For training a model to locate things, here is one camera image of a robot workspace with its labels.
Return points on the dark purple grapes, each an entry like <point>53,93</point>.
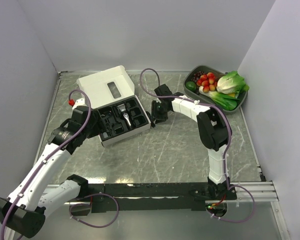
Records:
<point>197,76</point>

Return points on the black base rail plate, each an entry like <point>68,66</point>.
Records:
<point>150,196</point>

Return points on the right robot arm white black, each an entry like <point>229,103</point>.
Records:
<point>213,127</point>

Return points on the black silver hair trimmer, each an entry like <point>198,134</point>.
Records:
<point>124,113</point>

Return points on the white box with black tray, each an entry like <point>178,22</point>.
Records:
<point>108,89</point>

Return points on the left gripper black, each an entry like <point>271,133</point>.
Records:
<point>99,125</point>

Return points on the green avocado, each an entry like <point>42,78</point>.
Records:
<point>191,86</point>

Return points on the green white cabbage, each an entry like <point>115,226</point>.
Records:
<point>232,82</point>

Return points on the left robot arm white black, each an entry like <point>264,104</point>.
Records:
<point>24,210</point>

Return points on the bok choy vegetable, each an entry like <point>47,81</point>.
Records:
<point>227,102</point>

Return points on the aluminium profile rail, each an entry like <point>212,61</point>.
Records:
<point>262,191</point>

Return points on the dark grey food tray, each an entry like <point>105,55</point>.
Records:
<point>202,98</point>

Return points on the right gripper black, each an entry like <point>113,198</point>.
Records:
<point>159,118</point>

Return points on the red strawberries cluster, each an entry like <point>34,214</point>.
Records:
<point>207,82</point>

